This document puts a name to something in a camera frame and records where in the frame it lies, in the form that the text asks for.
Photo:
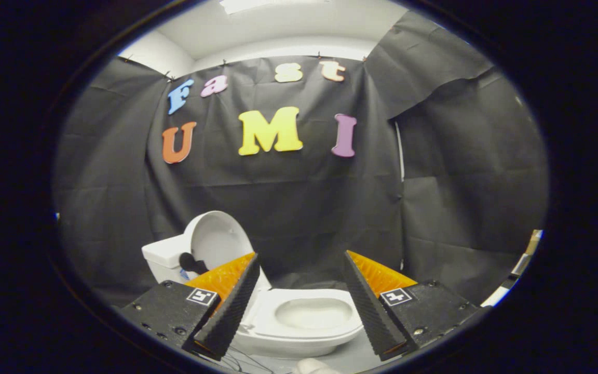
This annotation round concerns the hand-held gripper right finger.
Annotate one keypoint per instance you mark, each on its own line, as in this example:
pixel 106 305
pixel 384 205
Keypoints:
pixel 369 309

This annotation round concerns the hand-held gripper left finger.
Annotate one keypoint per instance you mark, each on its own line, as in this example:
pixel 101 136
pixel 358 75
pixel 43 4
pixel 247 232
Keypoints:
pixel 229 309

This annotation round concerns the white toilet bowl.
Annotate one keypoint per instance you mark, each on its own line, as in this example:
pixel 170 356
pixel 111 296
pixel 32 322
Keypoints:
pixel 288 345

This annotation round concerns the white cloth lump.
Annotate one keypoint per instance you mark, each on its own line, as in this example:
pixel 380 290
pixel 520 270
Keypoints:
pixel 317 366

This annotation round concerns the black backdrop cloth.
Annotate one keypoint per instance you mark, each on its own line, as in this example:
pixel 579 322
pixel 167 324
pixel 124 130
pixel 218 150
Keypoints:
pixel 288 202

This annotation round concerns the white paper sheet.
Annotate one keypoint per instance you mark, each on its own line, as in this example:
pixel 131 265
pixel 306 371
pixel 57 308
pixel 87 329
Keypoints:
pixel 496 297

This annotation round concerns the brown cardboard box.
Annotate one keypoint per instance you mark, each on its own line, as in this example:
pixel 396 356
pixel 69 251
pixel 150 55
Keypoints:
pixel 533 241

